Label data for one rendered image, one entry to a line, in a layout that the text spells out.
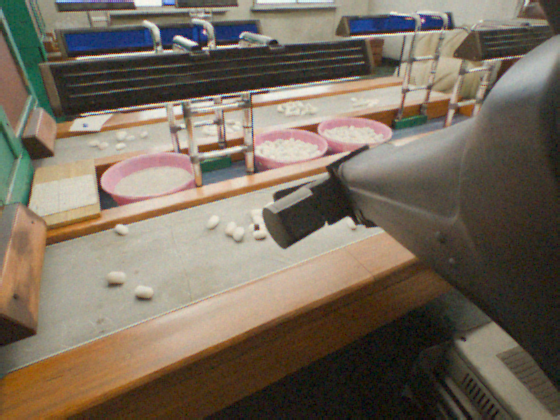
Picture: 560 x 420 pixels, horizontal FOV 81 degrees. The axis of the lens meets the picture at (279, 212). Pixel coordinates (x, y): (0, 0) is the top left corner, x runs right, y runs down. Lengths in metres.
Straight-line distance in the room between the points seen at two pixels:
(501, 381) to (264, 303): 0.60
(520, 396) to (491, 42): 0.87
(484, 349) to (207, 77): 0.88
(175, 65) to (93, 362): 0.48
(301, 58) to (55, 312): 0.65
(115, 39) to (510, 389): 1.35
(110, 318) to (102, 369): 0.11
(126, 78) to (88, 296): 0.39
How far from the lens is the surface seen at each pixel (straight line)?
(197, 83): 0.62
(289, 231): 0.37
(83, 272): 0.76
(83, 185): 0.99
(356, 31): 1.49
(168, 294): 0.65
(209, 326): 0.55
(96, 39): 1.17
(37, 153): 1.18
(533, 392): 0.99
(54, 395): 0.57
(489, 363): 0.98
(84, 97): 0.61
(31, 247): 0.73
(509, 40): 1.20
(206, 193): 0.86
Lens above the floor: 1.20
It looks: 35 degrees down
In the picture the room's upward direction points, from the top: straight up
